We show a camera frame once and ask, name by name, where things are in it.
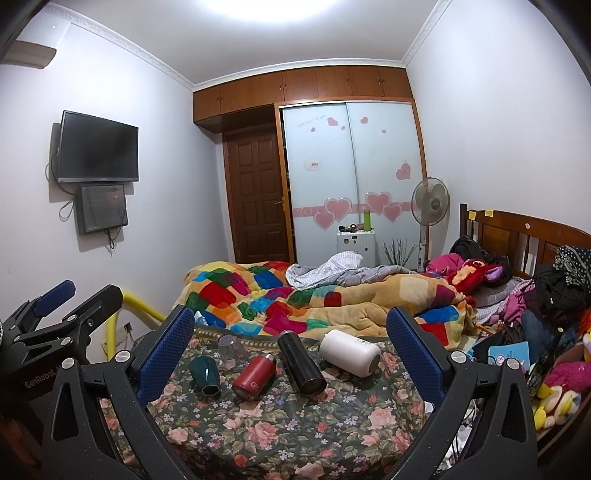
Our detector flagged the air conditioner unit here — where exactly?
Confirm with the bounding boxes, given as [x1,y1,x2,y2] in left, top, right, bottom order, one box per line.
[1,40,57,69]

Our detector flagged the red thermos bottle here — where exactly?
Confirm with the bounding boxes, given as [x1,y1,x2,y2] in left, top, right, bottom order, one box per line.
[232,354,276,401]

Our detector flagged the floral tablecloth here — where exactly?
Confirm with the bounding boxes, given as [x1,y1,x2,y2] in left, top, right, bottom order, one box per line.
[98,324,431,480]

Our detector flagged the standing electric fan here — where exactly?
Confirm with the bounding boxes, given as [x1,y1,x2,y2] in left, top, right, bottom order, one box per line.
[411,176,451,270]

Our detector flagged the brown wooden door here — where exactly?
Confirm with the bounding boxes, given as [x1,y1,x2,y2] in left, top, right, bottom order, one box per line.
[223,127,290,264]

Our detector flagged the colourful patchwork blanket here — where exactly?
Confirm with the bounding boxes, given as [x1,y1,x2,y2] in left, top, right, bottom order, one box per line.
[176,261,476,349]

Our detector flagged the yellow hose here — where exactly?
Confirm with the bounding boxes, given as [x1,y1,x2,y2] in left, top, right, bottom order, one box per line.
[104,289,167,362]

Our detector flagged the small wall mounted monitor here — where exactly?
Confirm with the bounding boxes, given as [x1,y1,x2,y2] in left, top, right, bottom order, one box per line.
[74,184,128,236]

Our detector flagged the white thermos bottle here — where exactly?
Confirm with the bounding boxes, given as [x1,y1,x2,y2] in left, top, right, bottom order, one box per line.
[320,330,381,378]

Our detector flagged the blue notebook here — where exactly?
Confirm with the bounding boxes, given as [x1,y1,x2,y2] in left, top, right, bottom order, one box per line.
[487,341,531,373]

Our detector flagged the pink yellow plush toy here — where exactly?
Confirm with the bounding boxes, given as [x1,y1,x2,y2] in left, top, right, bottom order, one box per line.
[533,361,590,431]

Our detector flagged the dark green faceted cup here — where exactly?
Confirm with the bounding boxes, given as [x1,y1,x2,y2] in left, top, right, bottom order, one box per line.
[189,355,221,397]

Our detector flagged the wall mounted black television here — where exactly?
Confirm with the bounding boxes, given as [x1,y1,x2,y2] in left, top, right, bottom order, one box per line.
[54,110,139,183]

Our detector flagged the black bag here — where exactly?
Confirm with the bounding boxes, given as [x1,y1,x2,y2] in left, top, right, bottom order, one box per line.
[533,264,590,323]

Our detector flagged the wooden overhead cabinets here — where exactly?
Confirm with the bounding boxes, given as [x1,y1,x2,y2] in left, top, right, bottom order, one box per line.
[193,65,413,133]

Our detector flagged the green bottle on cabinet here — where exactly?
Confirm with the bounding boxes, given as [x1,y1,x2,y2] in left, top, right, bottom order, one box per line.
[363,209,372,232]

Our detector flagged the wooden bed headboard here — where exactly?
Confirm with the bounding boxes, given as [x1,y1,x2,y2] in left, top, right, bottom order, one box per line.
[460,203,590,279]

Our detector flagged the clear glass cup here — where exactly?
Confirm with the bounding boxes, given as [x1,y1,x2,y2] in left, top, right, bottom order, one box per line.
[217,334,249,364]

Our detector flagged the red plush toy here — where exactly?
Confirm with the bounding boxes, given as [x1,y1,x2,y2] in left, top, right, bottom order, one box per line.
[447,259,504,295]

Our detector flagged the white bedside cabinet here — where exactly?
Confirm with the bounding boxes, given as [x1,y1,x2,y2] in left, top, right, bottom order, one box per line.
[337,230,378,267]

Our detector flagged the black thermos bottle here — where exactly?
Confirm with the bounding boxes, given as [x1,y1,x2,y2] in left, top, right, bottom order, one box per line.
[277,331,327,397]

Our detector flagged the grey white crumpled sheet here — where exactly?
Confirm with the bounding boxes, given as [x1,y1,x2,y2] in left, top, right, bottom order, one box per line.
[286,251,415,290]

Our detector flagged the sliding wardrobe with hearts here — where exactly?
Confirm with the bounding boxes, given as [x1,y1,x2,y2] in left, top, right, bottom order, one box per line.
[280,101,424,270]

